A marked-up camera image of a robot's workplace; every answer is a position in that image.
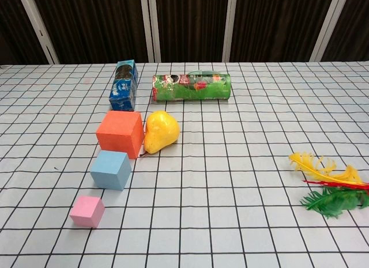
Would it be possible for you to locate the blue foam cube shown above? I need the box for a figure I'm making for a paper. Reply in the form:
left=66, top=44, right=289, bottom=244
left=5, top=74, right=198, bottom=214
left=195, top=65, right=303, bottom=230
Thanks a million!
left=90, top=150, right=132, bottom=191

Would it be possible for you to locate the small pink foam cube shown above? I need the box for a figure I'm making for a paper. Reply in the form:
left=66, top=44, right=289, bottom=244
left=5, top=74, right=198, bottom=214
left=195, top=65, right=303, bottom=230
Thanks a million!
left=69, top=195, right=106, bottom=229

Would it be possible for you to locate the yellow plastic pear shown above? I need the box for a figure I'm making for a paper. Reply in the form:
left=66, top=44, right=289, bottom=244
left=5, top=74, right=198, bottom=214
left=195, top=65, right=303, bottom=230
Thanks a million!
left=140, top=110, right=181, bottom=157

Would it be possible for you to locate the green chips can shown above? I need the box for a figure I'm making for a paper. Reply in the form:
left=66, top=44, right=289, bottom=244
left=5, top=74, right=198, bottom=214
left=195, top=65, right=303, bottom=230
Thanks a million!
left=152, top=73, right=232, bottom=103

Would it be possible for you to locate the green plastic comb brush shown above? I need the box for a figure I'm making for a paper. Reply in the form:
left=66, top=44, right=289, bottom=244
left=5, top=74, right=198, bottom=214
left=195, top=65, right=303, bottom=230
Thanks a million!
left=189, top=69, right=220, bottom=77

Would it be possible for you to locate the big orange foam cube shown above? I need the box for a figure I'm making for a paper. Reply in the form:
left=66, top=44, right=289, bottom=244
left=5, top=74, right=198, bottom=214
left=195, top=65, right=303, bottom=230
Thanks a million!
left=96, top=111, right=144, bottom=160

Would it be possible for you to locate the blue cookie box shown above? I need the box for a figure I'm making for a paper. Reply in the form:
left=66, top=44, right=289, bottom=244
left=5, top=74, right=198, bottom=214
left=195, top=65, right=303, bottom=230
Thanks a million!
left=108, top=59, right=139, bottom=112

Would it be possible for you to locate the white black-checked tablecloth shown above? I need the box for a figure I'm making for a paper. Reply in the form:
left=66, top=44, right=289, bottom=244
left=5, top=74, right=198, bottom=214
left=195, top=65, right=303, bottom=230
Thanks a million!
left=0, top=60, right=369, bottom=268

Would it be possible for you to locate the black pleated curtain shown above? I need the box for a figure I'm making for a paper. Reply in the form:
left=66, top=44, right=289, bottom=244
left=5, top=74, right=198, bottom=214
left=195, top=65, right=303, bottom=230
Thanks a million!
left=0, top=0, right=369, bottom=65

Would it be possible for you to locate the colourful feather shuttlecock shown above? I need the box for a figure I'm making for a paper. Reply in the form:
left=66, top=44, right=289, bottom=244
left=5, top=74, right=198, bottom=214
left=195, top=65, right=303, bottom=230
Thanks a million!
left=289, top=152, right=369, bottom=220

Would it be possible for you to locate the white double frame post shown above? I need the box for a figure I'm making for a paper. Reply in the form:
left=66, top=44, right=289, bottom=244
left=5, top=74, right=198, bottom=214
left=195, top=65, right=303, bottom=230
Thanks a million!
left=140, top=0, right=162, bottom=63

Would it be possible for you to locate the white metal frame post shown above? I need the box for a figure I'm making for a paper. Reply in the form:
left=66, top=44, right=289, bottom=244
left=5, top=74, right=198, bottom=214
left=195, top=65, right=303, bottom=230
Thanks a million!
left=310, top=0, right=351, bottom=62
left=221, top=0, right=239, bottom=62
left=17, top=0, right=60, bottom=64

